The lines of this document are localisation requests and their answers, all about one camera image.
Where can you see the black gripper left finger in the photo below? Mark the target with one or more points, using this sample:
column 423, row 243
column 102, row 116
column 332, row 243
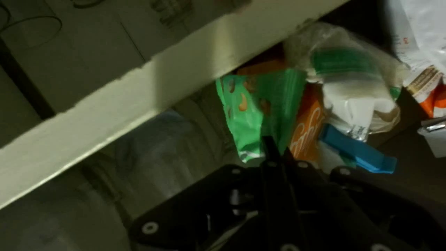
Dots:
column 271, row 160

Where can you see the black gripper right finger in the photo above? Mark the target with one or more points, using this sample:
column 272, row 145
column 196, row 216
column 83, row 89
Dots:
column 288, row 169

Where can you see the orange snack package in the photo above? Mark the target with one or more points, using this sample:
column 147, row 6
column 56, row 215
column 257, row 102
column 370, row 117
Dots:
column 307, row 126

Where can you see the clear bag with green stripe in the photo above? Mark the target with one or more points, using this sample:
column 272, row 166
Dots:
column 353, row 84

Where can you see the white paper package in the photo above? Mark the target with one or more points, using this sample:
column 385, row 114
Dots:
column 419, row 42

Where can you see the cream cabinet frame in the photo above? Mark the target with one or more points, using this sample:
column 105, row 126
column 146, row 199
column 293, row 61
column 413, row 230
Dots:
column 140, row 98

